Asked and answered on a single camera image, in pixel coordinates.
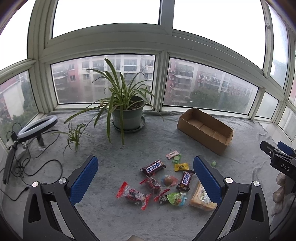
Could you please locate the bread loaf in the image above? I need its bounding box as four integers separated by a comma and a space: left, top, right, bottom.
189, 181, 217, 211

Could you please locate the snickers bar english label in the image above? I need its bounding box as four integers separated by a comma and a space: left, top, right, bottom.
176, 170, 195, 192

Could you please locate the yellow candy packet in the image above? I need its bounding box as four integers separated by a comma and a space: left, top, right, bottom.
174, 163, 190, 172

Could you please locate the green blue snack packet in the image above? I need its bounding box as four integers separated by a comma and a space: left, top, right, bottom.
166, 192, 187, 207

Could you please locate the round chocolate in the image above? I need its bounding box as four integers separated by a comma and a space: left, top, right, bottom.
161, 175, 178, 187

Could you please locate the small red black snack packet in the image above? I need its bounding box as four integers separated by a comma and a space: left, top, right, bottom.
154, 189, 170, 204

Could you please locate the red clear snack bag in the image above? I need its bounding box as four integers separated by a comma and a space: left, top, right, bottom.
139, 176, 161, 195
116, 181, 152, 210

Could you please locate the snickers bar chinese label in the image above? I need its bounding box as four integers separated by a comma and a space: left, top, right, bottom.
140, 159, 166, 176

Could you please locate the white gloved right hand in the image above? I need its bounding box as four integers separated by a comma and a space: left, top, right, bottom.
271, 173, 291, 216

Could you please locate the green candy packet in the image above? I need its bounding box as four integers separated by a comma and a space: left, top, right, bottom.
172, 154, 181, 164

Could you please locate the brown cardboard box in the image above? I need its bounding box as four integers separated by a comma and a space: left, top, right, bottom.
177, 108, 233, 156

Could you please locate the pink candy packet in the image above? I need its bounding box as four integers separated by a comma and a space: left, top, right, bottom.
166, 150, 180, 160

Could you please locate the small spider plantlet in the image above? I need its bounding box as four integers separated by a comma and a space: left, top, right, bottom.
52, 122, 91, 154

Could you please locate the grey blanket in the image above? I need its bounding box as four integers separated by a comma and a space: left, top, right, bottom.
1, 111, 278, 240

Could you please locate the black tripod stand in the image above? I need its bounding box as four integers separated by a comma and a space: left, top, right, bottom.
3, 142, 18, 185

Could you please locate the green pot saucer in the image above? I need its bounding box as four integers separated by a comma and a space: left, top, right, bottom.
112, 115, 145, 133

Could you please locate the spider plant in green pot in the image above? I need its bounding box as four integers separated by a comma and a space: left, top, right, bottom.
64, 58, 155, 146

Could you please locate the black cable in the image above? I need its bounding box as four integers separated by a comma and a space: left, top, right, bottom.
0, 122, 64, 202

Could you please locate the white ring light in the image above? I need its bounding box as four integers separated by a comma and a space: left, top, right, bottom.
17, 115, 58, 147

